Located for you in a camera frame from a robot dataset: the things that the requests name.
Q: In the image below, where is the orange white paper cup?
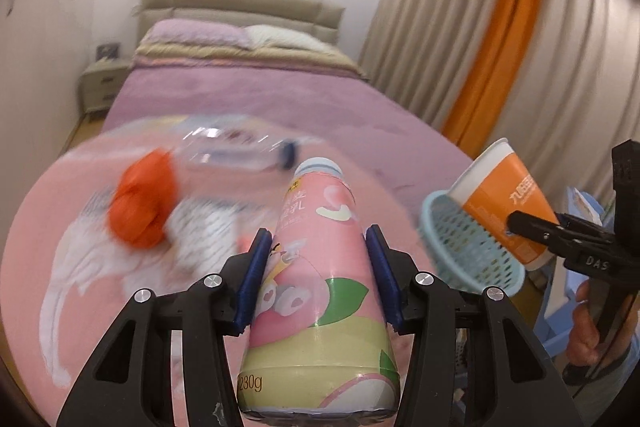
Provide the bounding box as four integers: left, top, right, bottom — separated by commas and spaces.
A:
448, 138, 558, 271

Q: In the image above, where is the pink yogurt drink bottle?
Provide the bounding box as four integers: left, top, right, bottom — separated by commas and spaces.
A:
236, 157, 400, 424

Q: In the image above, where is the orange plastic bag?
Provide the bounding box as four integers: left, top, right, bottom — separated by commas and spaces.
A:
107, 150, 178, 249

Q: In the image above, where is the clear plastic water bottle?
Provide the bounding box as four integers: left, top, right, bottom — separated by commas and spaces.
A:
175, 127, 298, 171

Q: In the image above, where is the right hand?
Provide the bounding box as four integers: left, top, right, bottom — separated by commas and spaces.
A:
565, 281, 639, 367

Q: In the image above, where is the light blue plastic basket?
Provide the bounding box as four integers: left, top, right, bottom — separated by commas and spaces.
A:
419, 191, 525, 297

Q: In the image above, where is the pink elephant blanket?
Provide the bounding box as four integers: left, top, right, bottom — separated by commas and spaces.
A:
1, 115, 432, 426

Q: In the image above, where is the beige curtain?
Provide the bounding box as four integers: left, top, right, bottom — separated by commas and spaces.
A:
360, 0, 639, 204

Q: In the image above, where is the orange curtain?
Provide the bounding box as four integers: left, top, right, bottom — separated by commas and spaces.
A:
442, 0, 541, 157

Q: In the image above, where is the purple bed cover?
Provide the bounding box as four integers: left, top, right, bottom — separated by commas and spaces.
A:
103, 67, 471, 217

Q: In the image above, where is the beige nightstand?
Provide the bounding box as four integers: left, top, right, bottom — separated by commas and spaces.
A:
78, 58, 131, 114

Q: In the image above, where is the beige folded quilt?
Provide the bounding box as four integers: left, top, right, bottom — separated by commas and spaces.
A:
134, 43, 364, 79

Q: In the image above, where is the purple pillow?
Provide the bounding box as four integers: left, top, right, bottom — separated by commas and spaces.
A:
141, 18, 254, 50

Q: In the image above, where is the cream dotted pillow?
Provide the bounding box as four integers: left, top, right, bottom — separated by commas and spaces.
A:
245, 25, 332, 53

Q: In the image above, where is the white wardrobe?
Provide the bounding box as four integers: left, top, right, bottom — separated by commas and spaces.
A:
1, 0, 94, 222

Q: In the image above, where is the beige padded headboard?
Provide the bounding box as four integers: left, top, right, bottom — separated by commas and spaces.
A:
137, 0, 344, 44

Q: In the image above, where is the small dark picture frame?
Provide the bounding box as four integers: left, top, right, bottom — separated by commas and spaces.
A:
96, 42, 120, 62

